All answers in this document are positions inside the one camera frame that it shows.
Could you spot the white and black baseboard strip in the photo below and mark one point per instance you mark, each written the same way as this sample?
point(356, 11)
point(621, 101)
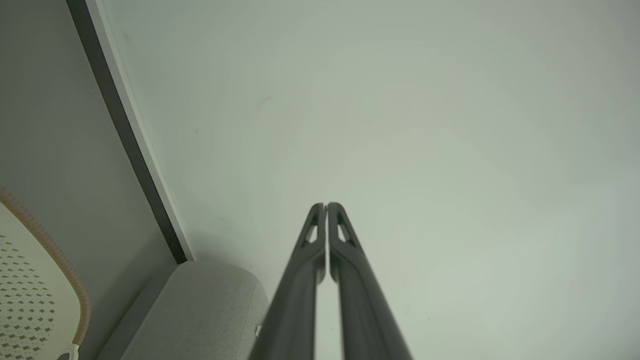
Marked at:
point(130, 135)

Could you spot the cream perforated laundry basket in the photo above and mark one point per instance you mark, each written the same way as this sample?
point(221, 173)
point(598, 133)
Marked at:
point(30, 290)

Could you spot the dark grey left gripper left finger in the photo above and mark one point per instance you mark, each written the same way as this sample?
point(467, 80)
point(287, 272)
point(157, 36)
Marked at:
point(295, 310)

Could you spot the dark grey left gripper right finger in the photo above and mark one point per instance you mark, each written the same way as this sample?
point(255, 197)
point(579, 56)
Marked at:
point(365, 310)

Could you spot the grey fabric sofa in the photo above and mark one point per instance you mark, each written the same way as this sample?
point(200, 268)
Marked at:
point(200, 310)

